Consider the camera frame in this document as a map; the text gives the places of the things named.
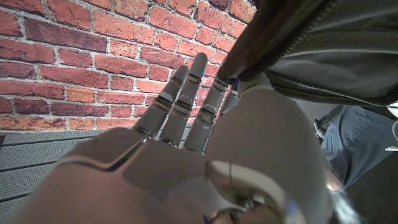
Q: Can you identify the red brick printed backdrop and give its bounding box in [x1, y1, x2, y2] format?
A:
[0, 0, 259, 131]

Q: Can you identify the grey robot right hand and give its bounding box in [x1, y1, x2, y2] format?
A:
[6, 52, 333, 224]

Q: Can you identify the black backpack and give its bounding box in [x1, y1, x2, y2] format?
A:
[216, 0, 398, 106]

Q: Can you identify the person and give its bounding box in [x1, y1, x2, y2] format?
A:
[320, 105, 398, 192]

